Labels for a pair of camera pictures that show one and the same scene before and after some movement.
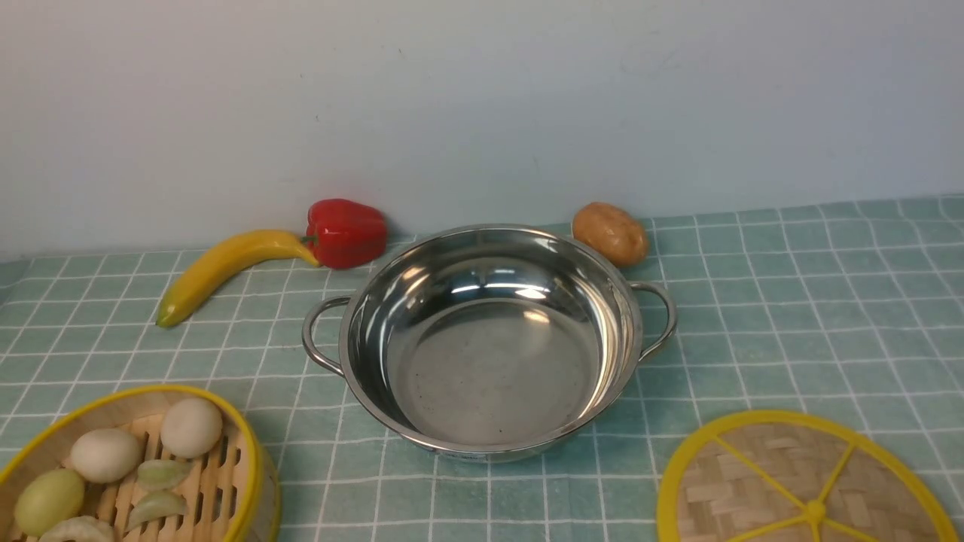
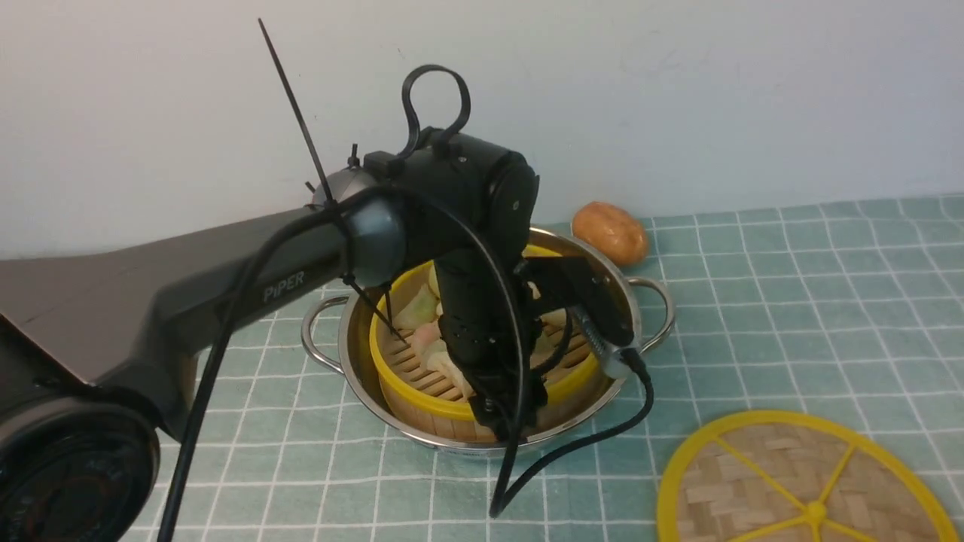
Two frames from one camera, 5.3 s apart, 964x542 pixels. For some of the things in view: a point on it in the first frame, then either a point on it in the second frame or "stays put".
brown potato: [611, 232] stays put
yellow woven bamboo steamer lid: [795, 476] stays put
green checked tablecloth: [856, 311] stays put
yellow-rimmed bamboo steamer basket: [164, 463] → [416, 379]
